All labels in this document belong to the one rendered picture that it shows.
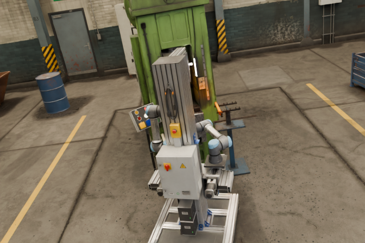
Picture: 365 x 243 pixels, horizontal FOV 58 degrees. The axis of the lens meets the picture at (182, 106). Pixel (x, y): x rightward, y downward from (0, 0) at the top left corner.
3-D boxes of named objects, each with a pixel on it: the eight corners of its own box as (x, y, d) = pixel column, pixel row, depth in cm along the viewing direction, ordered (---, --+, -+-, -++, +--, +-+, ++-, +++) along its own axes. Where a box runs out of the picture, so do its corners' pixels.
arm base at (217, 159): (221, 164, 344) (220, 155, 341) (207, 164, 348) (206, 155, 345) (223, 156, 358) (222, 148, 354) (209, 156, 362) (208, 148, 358)
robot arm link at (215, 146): (207, 152, 352) (205, 140, 347) (217, 147, 357) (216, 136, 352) (212, 156, 342) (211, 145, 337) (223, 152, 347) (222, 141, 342)
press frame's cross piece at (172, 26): (191, 44, 432) (186, 7, 414) (161, 50, 427) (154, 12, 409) (184, 38, 472) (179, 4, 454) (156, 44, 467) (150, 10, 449)
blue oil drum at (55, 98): (66, 112, 794) (55, 77, 761) (42, 115, 797) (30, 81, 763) (73, 102, 849) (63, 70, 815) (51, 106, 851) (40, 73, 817)
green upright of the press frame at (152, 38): (181, 168, 496) (154, 12, 409) (164, 172, 493) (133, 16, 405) (176, 154, 537) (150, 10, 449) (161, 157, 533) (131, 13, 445)
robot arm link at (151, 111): (163, 154, 359) (156, 106, 344) (150, 153, 364) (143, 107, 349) (167, 149, 370) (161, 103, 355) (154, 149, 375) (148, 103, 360)
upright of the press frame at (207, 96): (224, 158, 505) (206, 3, 417) (207, 161, 502) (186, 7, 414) (215, 145, 545) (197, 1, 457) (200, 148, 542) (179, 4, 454)
